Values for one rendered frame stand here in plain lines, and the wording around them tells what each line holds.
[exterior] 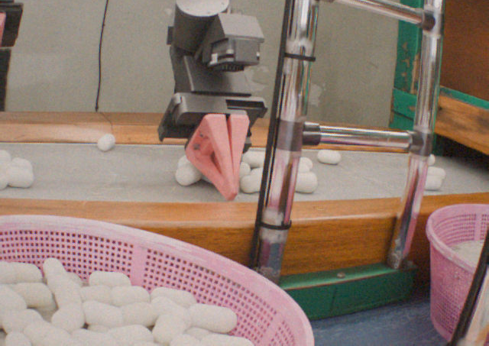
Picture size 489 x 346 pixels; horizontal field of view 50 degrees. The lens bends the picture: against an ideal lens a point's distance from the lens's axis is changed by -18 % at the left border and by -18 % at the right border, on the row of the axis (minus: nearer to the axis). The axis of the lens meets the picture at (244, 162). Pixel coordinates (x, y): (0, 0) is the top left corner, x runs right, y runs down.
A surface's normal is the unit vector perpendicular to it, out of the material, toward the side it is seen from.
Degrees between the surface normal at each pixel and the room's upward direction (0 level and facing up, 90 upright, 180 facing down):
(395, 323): 0
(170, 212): 0
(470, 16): 90
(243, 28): 41
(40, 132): 45
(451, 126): 67
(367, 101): 90
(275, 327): 72
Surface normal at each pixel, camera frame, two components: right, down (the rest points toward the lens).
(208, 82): 0.37, -0.56
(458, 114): -0.77, -0.39
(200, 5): 0.12, -0.55
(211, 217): 0.14, -0.96
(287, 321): -0.89, -0.32
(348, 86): -0.92, -0.04
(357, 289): 0.43, 0.26
